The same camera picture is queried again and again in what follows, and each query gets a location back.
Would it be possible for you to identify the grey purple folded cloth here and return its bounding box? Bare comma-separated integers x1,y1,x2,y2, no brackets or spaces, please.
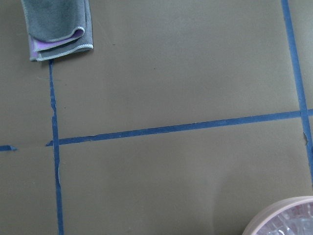
21,0,93,62

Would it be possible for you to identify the pink bowl of ice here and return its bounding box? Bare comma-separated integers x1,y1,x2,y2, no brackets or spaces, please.
243,196,313,235

